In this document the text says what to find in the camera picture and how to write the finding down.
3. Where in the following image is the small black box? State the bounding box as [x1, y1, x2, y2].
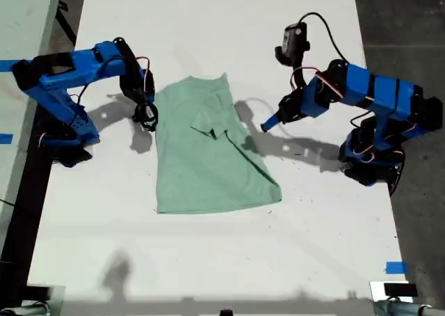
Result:
[24, 285, 53, 301]
[383, 283, 418, 298]

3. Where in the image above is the long blue tape strip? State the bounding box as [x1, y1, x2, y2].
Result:
[0, 59, 22, 72]

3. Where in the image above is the black camera stalk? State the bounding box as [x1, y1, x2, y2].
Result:
[291, 64, 307, 94]

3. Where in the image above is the black camera cable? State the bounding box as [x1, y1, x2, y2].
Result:
[298, 12, 350, 66]

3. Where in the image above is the long black bar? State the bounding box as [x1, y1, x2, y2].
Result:
[0, 96, 53, 298]

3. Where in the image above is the black slanted strut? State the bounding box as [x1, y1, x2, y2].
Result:
[54, 0, 78, 47]

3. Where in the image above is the pale green t-shirt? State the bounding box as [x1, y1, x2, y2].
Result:
[152, 72, 283, 215]

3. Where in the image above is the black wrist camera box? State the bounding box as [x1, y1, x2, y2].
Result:
[133, 101, 160, 133]
[274, 22, 311, 68]

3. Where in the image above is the grey hose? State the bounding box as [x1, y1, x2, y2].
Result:
[0, 300, 49, 316]
[373, 297, 445, 316]

